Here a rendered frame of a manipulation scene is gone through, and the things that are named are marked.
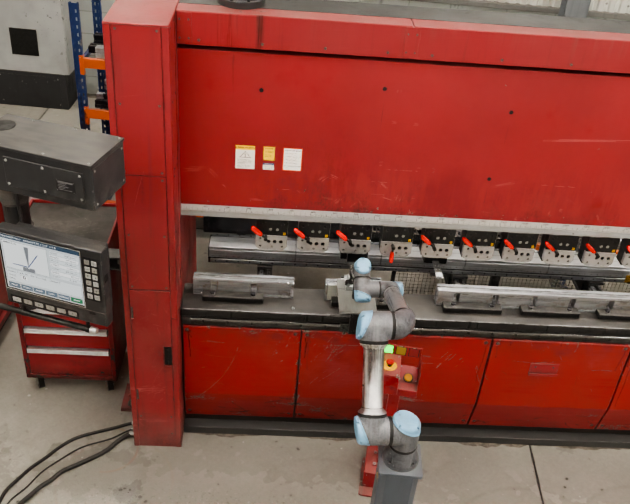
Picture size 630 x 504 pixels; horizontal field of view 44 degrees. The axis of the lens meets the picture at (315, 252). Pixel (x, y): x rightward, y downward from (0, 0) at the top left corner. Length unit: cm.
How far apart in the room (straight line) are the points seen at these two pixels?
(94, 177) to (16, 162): 30
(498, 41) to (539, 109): 38
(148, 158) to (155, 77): 36
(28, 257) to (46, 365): 152
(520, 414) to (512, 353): 48
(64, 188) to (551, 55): 201
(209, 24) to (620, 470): 321
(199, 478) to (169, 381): 55
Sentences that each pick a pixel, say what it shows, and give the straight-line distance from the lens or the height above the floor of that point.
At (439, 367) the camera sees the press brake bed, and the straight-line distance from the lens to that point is 416.
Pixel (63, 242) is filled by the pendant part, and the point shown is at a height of 160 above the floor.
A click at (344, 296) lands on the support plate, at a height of 100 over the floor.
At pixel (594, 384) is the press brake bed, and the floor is 49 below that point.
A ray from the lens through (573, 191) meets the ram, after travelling 382.
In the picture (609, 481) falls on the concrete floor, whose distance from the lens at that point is 470.
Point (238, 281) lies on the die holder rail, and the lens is 390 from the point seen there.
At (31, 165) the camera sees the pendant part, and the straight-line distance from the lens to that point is 299.
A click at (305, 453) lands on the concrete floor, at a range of 439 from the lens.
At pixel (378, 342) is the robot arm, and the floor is 127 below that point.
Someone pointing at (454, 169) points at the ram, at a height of 166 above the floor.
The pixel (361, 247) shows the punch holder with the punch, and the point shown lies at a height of 121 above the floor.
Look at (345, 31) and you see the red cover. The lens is 328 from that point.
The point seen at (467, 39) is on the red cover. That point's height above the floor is 226.
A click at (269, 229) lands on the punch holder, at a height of 129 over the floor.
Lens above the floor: 328
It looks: 34 degrees down
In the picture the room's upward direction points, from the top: 5 degrees clockwise
